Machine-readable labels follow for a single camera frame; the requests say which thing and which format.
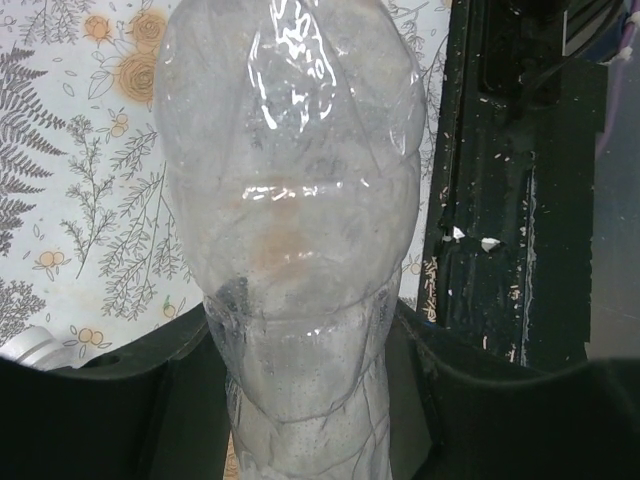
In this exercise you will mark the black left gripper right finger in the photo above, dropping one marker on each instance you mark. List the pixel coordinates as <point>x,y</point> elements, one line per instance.
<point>459,412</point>

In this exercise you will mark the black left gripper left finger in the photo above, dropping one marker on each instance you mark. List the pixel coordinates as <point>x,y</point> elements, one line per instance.
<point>152,409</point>

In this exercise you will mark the small clear bottle white cap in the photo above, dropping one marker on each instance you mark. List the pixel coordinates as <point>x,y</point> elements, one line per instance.
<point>36,348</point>

